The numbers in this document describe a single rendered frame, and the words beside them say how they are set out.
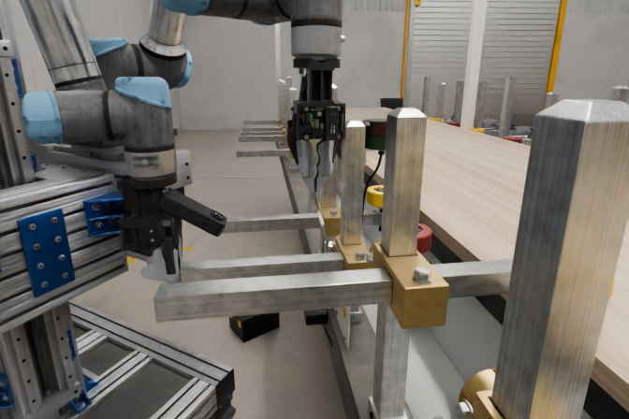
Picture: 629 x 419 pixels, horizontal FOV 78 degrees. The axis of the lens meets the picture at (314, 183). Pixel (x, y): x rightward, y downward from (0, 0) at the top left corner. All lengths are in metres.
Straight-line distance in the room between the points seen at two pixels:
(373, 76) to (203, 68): 3.56
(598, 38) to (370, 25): 4.92
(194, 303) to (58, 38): 0.50
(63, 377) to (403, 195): 1.10
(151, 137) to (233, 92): 7.99
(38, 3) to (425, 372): 0.93
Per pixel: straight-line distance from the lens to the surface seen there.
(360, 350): 0.77
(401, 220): 0.47
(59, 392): 1.36
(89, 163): 1.15
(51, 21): 0.77
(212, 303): 0.45
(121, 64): 1.09
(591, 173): 0.23
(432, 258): 0.91
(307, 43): 0.58
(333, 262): 0.72
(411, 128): 0.45
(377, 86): 8.67
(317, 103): 0.56
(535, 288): 0.26
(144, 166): 0.63
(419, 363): 0.89
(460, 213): 0.87
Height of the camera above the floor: 1.19
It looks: 16 degrees down
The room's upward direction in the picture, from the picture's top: straight up
